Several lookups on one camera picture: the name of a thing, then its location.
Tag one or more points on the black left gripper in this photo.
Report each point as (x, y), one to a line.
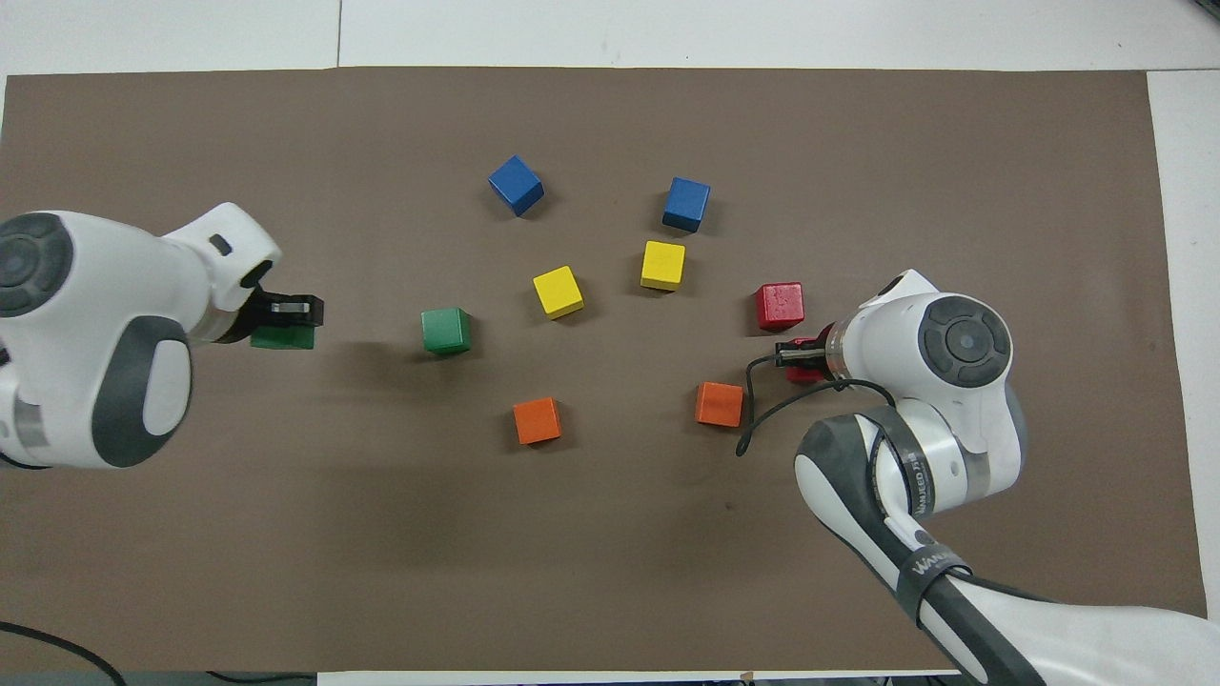
(265, 310)

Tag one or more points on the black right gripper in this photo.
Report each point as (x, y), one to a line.
(820, 354)

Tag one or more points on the red wooden block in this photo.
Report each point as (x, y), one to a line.
(806, 375)
(780, 306)

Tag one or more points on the green wooden block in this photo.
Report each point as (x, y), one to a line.
(283, 338)
(446, 331)

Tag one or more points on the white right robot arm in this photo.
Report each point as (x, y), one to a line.
(886, 333)

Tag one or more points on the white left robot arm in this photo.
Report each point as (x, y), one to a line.
(95, 276)

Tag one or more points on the orange wooden block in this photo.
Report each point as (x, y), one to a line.
(537, 420)
(720, 404)

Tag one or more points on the yellow wooden block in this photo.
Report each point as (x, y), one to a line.
(558, 292)
(662, 265)

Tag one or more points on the blue wooden block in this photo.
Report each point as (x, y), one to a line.
(516, 185)
(686, 204)

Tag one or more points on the brown table mat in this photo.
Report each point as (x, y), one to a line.
(610, 572)

